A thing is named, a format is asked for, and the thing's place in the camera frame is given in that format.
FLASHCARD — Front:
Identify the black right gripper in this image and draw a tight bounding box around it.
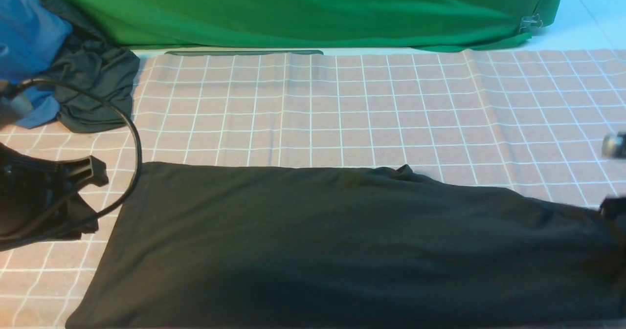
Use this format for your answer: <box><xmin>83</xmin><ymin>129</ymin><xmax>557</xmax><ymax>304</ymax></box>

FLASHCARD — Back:
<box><xmin>599</xmin><ymin>196</ymin><xmax>626</xmax><ymax>236</ymax></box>

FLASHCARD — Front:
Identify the blue crumpled garment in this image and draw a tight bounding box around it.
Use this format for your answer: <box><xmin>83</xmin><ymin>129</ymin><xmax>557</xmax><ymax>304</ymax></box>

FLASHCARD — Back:
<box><xmin>0</xmin><ymin>0</ymin><xmax>72</xmax><ymax>129</ymax></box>

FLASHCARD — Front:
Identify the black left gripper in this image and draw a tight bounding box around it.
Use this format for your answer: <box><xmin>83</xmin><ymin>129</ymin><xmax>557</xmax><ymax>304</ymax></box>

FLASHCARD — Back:
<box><xmin>0</xmin><ymin>145</ymin><xmax>109</xmax><ymax>251</ymax></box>

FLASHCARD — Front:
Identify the dark gray long-sleeved shirt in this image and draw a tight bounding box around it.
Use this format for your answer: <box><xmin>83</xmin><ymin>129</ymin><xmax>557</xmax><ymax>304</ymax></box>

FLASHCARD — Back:
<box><xmin>66</xmin><ymin>162</ymin><xmax>625</xmax><ymax>329</ymax></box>

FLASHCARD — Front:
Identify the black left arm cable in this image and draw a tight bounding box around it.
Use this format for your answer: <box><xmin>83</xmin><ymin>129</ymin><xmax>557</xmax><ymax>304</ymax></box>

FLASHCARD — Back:
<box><xmin>0</xmin><ymin>77</ymin><xmax>143</xmax><ymax>241</ymax></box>

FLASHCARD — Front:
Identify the green backdrop cloth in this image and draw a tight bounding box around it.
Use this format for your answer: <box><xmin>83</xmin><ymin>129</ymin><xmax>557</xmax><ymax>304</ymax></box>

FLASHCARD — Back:
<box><xmin>66</xmin><ymin>0</ymin><xmax>560</xmax><ymax>52</ymax></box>

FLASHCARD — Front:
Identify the dark gray crumpled garment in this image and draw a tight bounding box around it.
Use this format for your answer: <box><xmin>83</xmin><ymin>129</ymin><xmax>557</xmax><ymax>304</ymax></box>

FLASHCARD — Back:
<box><xmin>40</xmin><ymin>0</ymin><xmax>140</xmax><ymax>133</ymax></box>

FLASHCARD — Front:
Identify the metal binder clip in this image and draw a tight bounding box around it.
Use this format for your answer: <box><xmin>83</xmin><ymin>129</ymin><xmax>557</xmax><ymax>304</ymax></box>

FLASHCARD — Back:
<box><xmin>518</xmin><ymin>14</ymin><xmax>543</xmax><ymax>33</ymax></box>

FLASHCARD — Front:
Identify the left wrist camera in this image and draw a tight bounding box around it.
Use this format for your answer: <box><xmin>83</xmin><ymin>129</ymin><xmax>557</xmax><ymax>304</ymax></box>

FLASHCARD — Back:
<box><xmin>0</xmin><ymin>94</ymin><xmax>33</xmax><ymax>127</ymax></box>

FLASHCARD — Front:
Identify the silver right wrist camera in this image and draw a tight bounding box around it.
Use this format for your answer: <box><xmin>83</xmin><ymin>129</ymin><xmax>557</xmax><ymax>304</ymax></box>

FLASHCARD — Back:
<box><xmin>601</xmin><ymin>131</ymin><xmax>626</xmax><ymax>160</ymax></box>

